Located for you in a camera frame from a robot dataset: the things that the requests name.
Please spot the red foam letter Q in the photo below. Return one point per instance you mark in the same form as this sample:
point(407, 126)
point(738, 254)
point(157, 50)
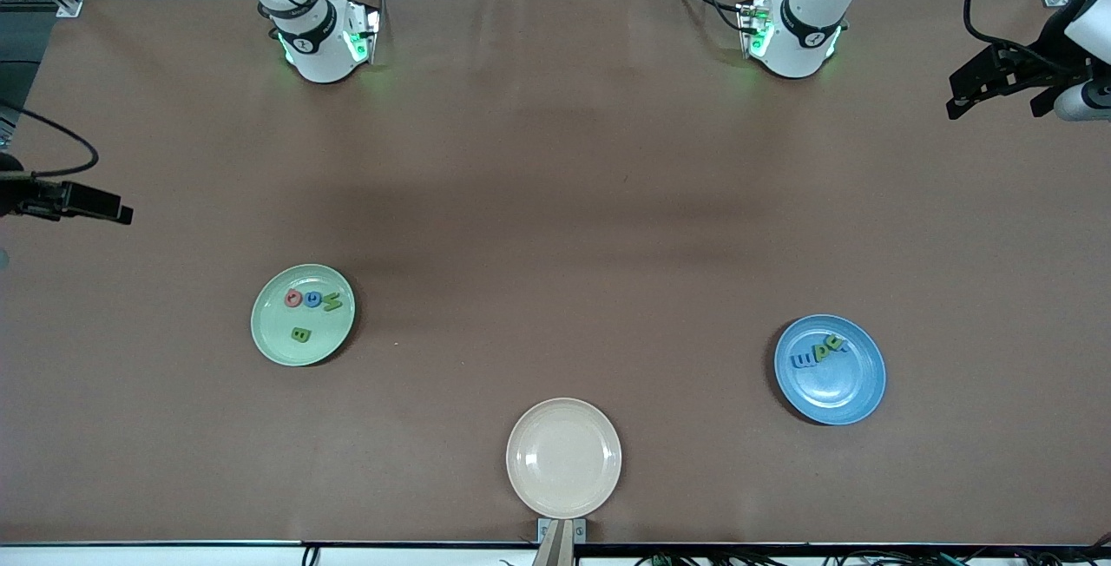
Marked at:
point(293, 298)

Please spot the green foam letter N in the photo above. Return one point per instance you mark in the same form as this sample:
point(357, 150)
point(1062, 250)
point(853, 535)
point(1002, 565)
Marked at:
point(332, 301)

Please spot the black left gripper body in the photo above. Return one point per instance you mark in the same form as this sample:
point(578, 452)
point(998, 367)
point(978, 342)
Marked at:
point(1031, 69)

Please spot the green foam letter p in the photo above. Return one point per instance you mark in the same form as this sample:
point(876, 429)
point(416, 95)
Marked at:
point(818, 349)

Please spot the green foam letter B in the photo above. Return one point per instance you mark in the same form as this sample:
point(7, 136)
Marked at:
point(300, 334)

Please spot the grey arm base connector plate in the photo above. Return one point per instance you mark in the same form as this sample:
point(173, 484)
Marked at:
point(753, 28)
point(363, 32)

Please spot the blue foam letter m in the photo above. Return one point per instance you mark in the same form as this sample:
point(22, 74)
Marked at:
point(803, 359)

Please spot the brown table mat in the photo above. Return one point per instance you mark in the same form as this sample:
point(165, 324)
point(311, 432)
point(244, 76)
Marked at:
point(521, 158)

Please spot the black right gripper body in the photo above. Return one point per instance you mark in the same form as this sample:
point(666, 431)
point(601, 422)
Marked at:
point(35, 198)

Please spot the blue plate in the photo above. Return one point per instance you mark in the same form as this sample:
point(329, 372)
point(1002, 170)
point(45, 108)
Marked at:
point(829, 392)

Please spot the blue foam letter G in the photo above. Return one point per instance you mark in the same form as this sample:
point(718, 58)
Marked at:
point(312, 299)

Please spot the grey metal bracket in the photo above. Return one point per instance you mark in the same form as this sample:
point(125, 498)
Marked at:
point(580, 531)

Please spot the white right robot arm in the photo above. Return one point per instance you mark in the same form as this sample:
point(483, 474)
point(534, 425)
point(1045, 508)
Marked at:
point(312, 36)

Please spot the green plate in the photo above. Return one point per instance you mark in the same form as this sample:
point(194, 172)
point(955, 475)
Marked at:
point(299, 358)

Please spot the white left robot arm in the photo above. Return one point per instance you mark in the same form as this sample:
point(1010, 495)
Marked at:
point(803, 28)

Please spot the green foam letter u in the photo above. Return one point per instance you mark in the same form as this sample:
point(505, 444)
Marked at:
point(835, 343)

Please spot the beige plate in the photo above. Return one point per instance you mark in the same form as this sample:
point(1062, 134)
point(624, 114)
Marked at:
point(564, 457)

